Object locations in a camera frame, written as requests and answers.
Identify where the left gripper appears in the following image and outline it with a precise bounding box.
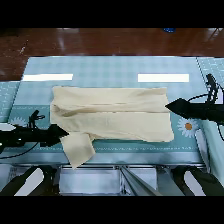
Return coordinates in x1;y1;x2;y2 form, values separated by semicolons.
40;124;70;148

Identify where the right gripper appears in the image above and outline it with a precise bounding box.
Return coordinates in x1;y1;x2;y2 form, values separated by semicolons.
165;97;201;120

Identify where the cream shirt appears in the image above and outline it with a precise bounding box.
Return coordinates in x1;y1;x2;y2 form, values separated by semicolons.
49;85;175;170

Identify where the black cable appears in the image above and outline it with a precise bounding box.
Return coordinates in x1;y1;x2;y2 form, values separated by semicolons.
0;141;39;160
186;93;210;103

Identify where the silver frame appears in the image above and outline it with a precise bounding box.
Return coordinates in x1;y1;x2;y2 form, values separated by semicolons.
0;162;224;197

